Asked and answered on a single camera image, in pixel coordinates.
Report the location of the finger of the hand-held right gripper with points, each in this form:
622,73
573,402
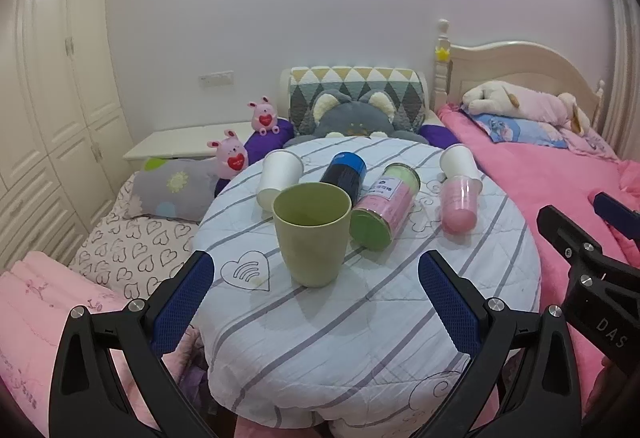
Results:
617,215
567,238

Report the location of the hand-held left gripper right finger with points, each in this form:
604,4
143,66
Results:
450,310

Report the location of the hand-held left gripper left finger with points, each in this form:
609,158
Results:
181,305

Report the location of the pink plastic cup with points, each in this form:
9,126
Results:
460,208

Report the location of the white paper cup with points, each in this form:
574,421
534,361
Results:
457,162
277,175

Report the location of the green cup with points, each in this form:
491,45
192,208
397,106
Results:
312,243

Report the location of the pink bedspread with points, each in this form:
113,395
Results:
530,183

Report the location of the heart print bed sheet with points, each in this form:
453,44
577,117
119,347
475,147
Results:
130,250

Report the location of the round table striped cover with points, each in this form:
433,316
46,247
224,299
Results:
350,348

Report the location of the grey flowered pillow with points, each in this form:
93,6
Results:
170,190

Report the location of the blue cartoon pillow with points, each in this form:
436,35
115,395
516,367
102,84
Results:
510,130

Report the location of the pink and green can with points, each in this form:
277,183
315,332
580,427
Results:
387,205

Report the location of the white dog plush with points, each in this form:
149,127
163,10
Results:
520,100

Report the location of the light pink blanket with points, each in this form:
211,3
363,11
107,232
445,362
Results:
35,308

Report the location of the large pink bunny plush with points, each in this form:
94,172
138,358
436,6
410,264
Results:
231,158

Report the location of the white nightstand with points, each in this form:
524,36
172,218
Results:
185,143

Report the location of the purple pillow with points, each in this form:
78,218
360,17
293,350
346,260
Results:
435,135
267,140

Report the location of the cream wooden headboard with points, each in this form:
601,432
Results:
505,63

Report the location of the small pink bunny plush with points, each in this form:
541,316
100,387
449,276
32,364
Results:
264,118

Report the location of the grey cat plush cushion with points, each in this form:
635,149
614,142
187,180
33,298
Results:
350,123

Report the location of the cream wardrobe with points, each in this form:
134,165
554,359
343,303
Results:
55,93

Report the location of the diamond patterned cushion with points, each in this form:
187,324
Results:
350,80

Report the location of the white wall socket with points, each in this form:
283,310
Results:
216,77

